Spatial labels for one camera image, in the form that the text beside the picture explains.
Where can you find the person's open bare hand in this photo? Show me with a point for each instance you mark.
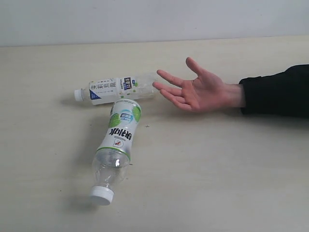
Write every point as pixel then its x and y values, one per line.
pixel 206 93

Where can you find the jasmine tea bottle white cap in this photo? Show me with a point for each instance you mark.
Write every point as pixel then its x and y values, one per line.
pixel 112 89

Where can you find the green white label bottle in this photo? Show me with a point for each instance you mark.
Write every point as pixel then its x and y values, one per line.
pixel 113 156

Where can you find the black sleeved forearm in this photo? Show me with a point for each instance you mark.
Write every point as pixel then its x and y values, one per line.
pixel 283 94

